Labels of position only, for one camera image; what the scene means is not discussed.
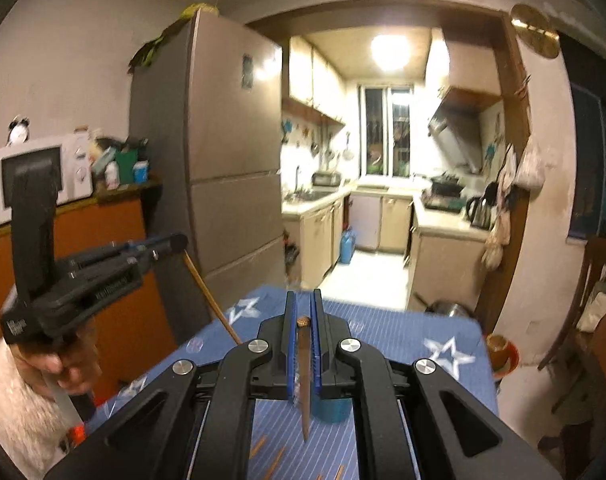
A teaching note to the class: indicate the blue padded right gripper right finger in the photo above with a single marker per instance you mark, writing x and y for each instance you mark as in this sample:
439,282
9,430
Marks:
317,318

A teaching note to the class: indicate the finger of the left gripper pair seen sideways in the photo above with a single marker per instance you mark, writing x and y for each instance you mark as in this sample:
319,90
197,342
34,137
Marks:
113,257

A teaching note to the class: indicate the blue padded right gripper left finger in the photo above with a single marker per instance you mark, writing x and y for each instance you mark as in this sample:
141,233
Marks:
290,335

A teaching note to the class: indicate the kitchen window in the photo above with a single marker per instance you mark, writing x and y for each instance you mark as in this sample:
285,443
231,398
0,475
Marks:
385,144

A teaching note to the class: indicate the person's left hand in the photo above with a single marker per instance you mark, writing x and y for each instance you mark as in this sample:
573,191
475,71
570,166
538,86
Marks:
74,367

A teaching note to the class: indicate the orange wooden cabinet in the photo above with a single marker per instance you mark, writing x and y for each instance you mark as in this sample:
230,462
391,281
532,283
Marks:
73,279

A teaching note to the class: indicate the teal perforated utensil holder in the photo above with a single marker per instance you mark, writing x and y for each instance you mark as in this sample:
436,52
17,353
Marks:
329,407

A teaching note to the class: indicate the blue water bottle on floor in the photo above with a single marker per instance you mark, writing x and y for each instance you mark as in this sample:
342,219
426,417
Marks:
347,246

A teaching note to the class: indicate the white bottle on cabinet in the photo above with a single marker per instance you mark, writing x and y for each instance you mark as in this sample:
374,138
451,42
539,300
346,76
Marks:
112,176

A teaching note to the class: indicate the blue lidded jar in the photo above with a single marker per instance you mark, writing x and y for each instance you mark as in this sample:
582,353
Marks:
140,172

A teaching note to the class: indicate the green container on cabinet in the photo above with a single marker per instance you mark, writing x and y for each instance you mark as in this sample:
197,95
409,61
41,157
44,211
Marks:
125,161

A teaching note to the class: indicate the blue star-pattern tablecloth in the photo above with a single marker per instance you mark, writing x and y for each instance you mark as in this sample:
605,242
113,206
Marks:
195,421

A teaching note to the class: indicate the white microwave oven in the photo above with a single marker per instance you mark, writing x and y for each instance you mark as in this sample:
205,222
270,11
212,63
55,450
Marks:
60,163

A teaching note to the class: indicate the silver grey refrigerator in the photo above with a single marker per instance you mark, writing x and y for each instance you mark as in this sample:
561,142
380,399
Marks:
209,108

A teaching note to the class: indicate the black wok on stove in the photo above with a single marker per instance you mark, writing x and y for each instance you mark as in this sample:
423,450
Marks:
444,185

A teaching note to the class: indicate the stainless electric kettle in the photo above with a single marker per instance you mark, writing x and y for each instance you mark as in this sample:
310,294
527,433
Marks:
479,213

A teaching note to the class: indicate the range hood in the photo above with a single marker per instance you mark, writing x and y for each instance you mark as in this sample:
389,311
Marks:
455,129

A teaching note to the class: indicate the hanging white plastic bag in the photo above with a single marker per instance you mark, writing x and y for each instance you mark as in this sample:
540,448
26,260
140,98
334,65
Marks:
530,175

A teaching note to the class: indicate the ceiling lamp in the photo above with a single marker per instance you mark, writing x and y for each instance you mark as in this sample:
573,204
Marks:
391,52

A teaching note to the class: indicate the dark wooden chair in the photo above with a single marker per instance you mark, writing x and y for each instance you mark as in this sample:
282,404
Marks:
570,342

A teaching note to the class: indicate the dark window with curtain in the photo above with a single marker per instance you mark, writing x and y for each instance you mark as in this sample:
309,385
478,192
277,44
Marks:
587,75

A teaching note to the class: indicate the round gold wall clock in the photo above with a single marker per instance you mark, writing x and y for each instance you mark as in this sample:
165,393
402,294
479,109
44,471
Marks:
535,30

